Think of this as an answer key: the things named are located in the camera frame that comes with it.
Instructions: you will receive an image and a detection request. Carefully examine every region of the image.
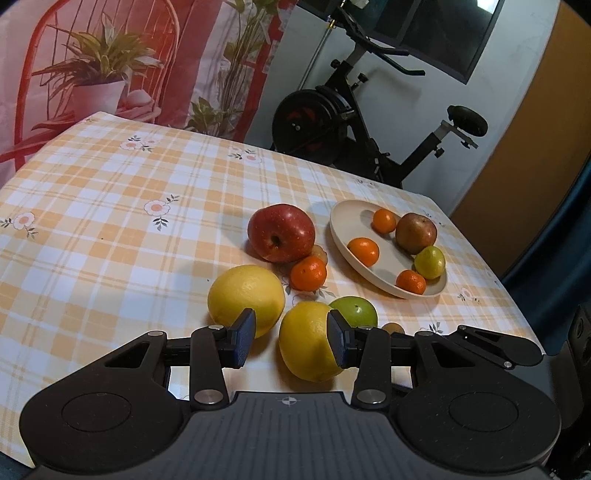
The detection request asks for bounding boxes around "green round fruit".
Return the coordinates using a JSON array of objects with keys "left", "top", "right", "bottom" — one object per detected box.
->
[{"left": 329, "top": 296, "right": 378, "bottom": 328}]

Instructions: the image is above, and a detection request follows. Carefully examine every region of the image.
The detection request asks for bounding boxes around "yellow lemon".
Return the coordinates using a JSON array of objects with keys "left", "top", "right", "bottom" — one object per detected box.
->
[{"left": 279, "top": 301, "right": 342, "bottom": 383}]

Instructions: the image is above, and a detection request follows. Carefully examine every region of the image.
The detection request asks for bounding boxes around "large yellow orange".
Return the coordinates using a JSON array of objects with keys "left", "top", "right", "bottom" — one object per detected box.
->
[{"left": 207, "top": 265, "right": 286, "bottom": 339}]

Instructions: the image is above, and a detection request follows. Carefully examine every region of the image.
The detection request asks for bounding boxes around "orange tangerine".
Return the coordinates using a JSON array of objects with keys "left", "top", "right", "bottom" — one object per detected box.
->
[
  {"left": 290, "top": 255, "right": 328, "bottom": 292},
  {"left": 396, "top": 270, "right": 427, "bottom": 295},
  {"left": 348, "top": 237, "right": 380, "bottom": 267},
  {"left": 372, "top": 208, "right": 398, "bottom": 235}
]

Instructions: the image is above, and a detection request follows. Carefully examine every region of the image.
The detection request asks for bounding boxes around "yellow-green pear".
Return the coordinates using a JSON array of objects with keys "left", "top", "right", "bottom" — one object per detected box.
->
[{"left": 414, "top": 246, "right": 446, "bottom": 280}]

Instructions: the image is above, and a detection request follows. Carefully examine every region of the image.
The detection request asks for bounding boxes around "dark red apple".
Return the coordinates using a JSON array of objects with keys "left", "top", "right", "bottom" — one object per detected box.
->
[{"left": 394, "top": 213, "right": 438, "bottom": 255}]

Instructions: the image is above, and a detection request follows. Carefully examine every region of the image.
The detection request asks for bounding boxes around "small yellow kumquat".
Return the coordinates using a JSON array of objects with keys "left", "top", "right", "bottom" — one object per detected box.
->
[{"left": 382, "top": 322, "right": 406, "bottom": 335}]

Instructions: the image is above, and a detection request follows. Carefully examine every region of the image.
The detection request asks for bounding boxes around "brown walnut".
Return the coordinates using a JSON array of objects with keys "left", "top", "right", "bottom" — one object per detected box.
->
[{"left": 311, "top": 244, "right": 329, "bottom": 265}]

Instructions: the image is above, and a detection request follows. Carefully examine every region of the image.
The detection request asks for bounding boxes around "beige round plate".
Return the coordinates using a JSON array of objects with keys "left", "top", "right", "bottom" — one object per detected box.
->
[{"left": 329, "top": 200, "right": 448, "bottom": 300}]

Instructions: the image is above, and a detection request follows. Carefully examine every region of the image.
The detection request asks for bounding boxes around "bright red apple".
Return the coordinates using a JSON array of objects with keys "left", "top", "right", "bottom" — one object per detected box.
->
[{"left": 247, "top": 204, "right": 315, "bottom": 263}]

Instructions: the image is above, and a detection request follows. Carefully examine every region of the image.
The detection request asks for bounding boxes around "plaid floral tablecloth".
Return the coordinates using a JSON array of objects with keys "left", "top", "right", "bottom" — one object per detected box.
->
[{"left": 1, "top": 114, "right": 533, "bottom": 463}]

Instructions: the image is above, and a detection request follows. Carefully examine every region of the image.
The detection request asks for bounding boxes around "black exercise bike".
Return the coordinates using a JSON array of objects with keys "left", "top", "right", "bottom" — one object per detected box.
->
[{"left": 271, "top": 5, "right": 489, "bottom": 188}]

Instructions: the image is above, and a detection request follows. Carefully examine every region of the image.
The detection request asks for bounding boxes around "printed chair backdrop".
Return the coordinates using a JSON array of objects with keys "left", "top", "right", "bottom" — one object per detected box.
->
[{"left": 1, "top": 0, "right": 294, "bottom": 179}]

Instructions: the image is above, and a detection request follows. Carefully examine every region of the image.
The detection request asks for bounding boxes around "dark window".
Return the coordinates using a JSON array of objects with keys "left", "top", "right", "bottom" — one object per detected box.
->
[{"left": 298, "top": 0, "right": 504, "bottom": 84}]

